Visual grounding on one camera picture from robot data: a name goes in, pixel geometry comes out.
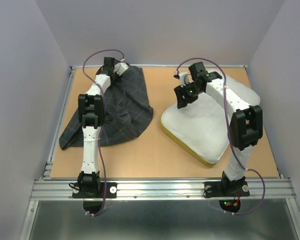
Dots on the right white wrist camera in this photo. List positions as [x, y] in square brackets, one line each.
[183, 77]

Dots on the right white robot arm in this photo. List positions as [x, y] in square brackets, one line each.
[244, 124]

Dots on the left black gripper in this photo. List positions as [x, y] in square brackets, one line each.
[116, 75]

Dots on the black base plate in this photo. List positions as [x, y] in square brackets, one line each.
[217, 189]
[93, 193]

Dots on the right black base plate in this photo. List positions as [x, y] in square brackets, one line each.
[217, 189]

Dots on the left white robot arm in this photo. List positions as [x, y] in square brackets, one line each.
[91, 116]

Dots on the metal front panel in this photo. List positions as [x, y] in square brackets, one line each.
[162, 220]

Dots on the dark grey checked pillowcase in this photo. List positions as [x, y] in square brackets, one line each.
[127, 106]

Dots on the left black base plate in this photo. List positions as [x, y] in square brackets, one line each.
[93, 193]

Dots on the white pillow yellow edge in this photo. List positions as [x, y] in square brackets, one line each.
[200, 127]

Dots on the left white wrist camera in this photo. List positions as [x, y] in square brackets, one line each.
[120, 67]

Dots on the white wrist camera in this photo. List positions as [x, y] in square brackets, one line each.
[120, 67]
[183, 77]

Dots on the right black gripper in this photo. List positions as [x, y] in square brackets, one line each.
[181, 102]

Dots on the aluminium frame rail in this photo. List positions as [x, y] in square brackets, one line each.
[153, 166]

